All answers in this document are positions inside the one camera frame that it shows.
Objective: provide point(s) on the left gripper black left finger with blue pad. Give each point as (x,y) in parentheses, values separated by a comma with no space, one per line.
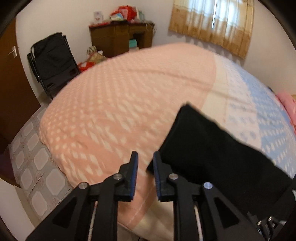
(90,210)

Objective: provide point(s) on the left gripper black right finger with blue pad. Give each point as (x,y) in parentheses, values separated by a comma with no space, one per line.
(201,212)

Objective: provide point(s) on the black pants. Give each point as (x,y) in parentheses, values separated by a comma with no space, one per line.
(199,151)

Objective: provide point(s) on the dark brown door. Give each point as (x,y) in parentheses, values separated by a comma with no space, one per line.
(18,102)

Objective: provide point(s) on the pink floral pillow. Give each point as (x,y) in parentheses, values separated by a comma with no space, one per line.
(288,103)

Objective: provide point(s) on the pink blue patterned bedspread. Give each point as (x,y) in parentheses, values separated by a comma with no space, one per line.
(129,102)

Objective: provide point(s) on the black folding chair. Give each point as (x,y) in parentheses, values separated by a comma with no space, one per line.
(52,63)

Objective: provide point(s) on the red and gold bag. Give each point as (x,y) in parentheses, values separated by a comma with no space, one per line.
(93,57)

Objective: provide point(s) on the dark brown wooden desk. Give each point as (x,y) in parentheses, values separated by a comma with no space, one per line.
(113,38)

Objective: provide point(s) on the teal box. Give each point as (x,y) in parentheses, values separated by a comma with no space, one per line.
(132,43)

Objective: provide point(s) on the beige patterned curtain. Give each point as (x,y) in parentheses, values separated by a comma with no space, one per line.
(226,23)

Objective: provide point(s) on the red items on desk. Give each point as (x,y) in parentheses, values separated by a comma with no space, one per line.
(124,13)

